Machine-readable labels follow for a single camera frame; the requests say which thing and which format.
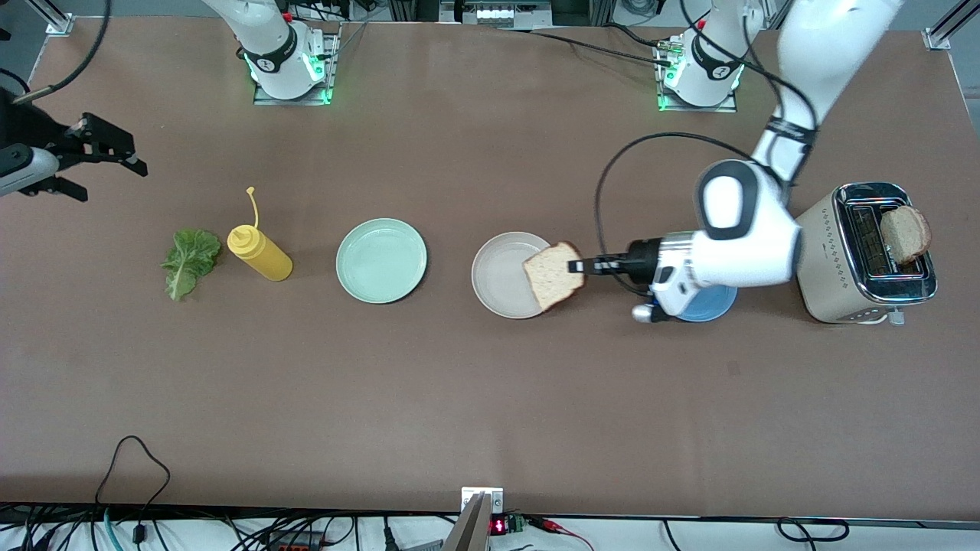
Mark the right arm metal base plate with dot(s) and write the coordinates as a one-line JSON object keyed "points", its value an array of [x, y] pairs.
{"points": [[291, 100]]}

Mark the blue plate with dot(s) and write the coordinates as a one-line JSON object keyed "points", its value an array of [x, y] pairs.
{"points": [[712, 306]]}

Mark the small red display module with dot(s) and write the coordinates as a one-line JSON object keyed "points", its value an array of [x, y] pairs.
{"points": [[498, 526]]}

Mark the beige chrome toaster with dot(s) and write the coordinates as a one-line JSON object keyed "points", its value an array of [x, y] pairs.
{"points": [[823, 268]]}

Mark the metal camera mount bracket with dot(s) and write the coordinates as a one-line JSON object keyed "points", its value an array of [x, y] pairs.
{"points": [[482, 497]]}

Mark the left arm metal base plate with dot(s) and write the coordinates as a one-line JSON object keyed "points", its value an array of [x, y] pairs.
{"points": [[700, 109]]}

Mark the beige plate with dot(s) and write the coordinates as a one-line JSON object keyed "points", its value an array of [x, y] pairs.
{"points": [[498, 275]]}

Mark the mint green plate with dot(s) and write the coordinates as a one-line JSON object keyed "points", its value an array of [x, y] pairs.
{"points": [[381, 260]]}

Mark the white device with ports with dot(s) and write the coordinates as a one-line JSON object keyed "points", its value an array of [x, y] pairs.
{"points": [[498, 14]]}

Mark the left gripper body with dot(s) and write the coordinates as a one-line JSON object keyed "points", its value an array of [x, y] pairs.
{"points": [[641, 261]]}

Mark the green lettuce leaf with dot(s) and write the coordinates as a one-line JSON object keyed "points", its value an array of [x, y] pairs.
{"points": [[187, 260]]}

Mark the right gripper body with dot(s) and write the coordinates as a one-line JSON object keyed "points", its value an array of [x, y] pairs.
{"points": [[32, 128]]}

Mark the aluminium frame post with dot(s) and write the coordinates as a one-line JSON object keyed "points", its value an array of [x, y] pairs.
{"points": [[938, 38], [57, 23]]}

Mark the toast bread slice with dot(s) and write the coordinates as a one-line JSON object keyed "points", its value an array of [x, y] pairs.
{"points": [[551, 279], [907, 233]]}

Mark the yellow squeeze bottle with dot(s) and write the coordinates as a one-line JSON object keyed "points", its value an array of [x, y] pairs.
{"points": [[264, 260]]}

